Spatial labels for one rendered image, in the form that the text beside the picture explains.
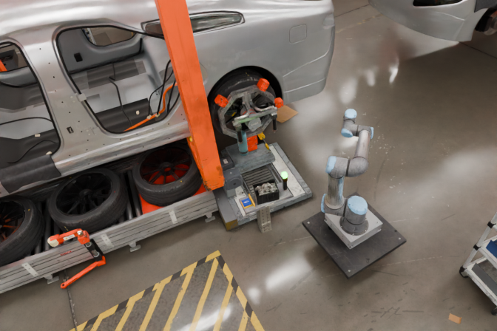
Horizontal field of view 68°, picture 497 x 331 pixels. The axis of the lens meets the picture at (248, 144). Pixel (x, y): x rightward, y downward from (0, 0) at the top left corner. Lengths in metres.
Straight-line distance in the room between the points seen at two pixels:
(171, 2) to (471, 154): 3.50
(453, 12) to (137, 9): 3.31
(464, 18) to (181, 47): 3.32
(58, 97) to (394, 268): 3.02
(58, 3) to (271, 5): 1.60
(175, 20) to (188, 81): 0.43
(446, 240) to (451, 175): 0.81
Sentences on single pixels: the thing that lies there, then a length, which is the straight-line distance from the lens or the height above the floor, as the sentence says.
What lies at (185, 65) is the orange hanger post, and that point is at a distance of 2.45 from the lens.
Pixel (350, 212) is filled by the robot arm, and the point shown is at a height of 0.62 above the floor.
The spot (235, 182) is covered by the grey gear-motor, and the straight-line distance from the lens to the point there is 3.51.
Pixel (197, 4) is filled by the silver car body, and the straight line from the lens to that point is 3.05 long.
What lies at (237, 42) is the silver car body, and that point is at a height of 1.55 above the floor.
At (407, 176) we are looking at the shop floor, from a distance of 4.13.
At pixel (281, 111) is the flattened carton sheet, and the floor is 0.01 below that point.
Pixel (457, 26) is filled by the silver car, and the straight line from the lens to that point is 4.83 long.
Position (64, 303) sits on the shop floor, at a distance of 3.76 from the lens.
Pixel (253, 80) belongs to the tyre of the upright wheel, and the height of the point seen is 1.14.
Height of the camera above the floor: 2.98
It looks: 43 degrees down
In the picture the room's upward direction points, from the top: 7 degrees counter-clockwise
